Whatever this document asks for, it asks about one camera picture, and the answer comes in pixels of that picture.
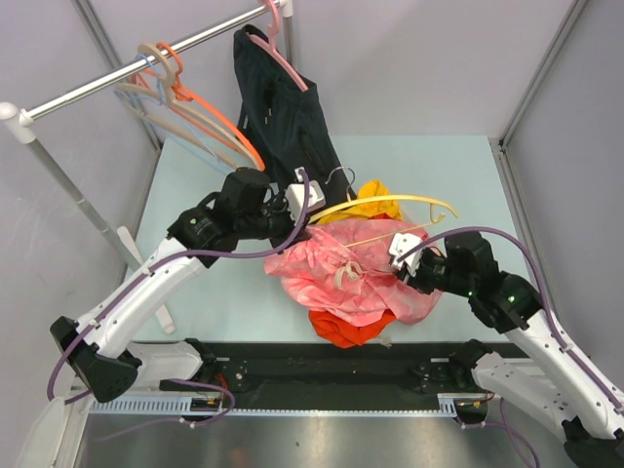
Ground metal clothes rail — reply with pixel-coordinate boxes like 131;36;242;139
1;1;293;135

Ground orange shorts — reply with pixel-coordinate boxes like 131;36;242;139
308;310;396;349

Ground white cable duct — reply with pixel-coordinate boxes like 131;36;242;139
87;393;493;418

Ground beige hanger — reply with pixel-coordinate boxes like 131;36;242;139
114;42;264;172

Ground yellow shorts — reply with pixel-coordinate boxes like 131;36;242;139
335;178;405;223

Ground pink hanger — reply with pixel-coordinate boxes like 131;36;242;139
244;0;309;93

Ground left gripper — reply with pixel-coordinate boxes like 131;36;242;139
236;188;311;254

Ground pink patterned shorts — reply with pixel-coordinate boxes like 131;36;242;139
264;218;441;327

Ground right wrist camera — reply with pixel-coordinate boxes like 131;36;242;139
388;233;423;276

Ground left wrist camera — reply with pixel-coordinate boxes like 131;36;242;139
285;167;326;221

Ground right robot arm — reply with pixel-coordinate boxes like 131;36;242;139
388;227;623;467

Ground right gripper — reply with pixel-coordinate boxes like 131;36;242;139
394;247;474;296

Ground yellow hanger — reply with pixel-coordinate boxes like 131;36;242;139
309;179;459;233

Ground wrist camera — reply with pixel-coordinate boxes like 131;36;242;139
388;233;423;276
285;167;326;221

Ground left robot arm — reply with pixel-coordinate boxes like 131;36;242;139
47;168;311;403

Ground blue wire hanger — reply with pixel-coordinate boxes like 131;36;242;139
112;53;230;172

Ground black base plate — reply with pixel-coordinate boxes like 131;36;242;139
192;341;479;412

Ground orange hanger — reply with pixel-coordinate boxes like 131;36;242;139
135;42;266;172

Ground dark navy shorts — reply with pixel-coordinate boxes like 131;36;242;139
233;24;355;206

